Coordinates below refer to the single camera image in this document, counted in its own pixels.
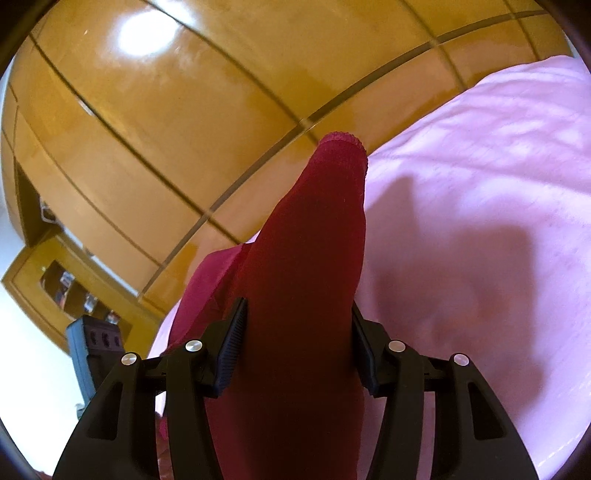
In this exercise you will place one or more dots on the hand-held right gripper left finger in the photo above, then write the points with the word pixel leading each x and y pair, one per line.
pixel 231 350

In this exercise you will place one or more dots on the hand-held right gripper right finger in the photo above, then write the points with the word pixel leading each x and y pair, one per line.
pixel 364 355

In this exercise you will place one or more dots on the dark red pants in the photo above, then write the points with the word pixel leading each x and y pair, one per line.
pixel 295 277

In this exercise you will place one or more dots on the wooden shelf unit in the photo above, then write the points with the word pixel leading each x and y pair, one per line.
pixel 32 272

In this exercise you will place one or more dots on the pink quilted bedspread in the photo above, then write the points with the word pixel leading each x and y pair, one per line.
pixel 461 184

